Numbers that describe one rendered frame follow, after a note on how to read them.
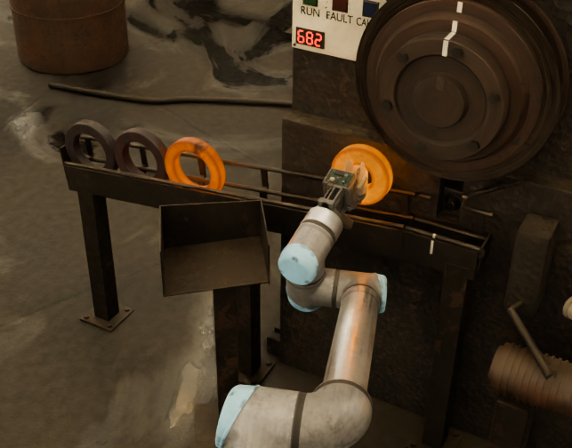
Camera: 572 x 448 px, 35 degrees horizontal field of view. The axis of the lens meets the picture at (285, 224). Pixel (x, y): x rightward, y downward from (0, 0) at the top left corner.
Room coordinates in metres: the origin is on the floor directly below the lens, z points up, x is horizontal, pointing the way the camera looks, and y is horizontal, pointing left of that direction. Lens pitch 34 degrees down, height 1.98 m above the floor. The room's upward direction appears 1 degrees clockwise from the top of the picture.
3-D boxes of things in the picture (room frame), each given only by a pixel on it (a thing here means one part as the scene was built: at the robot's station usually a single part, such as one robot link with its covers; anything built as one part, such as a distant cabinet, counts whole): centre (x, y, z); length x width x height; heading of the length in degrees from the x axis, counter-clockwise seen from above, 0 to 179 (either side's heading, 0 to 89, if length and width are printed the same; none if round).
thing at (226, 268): (1.86, 0.18, 0.36); 0.26 x 0.20 x 0.72; 97
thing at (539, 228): (1.76, -0.59, 0.68); 0.11 x 0.08 x 0.24; 152
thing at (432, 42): (1.77, -0.33, 1.11); 0.28 x 0.06 x 0.28; 62
